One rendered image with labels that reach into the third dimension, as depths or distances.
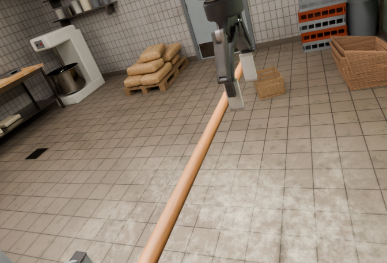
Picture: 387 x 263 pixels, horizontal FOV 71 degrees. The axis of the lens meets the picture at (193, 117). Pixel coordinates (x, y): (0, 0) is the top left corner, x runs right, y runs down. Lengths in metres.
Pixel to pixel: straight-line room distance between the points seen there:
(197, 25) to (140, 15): 1.17
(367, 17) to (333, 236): 3.29
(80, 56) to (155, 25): 1.63
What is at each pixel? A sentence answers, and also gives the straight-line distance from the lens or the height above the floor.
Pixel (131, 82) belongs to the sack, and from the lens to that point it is 4.74.
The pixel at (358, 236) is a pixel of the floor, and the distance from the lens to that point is 1.94.
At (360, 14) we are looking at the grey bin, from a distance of 4.54.
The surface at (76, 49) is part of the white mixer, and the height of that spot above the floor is 0.88.
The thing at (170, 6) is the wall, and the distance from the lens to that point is 5.44.
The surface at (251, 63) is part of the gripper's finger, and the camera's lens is 0.67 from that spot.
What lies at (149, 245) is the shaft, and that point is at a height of 1.21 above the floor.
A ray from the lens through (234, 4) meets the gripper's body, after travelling 0.54.
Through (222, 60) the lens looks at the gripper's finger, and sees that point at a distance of 0.52.
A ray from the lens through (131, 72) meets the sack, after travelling 4.83.
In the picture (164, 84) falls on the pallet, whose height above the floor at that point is 0.09.
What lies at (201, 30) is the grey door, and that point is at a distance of 5.31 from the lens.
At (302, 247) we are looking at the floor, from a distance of 1.88.
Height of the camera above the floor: 1.56
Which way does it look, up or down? 27 degrees down
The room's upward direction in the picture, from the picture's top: 19 degrees counter-clockwise
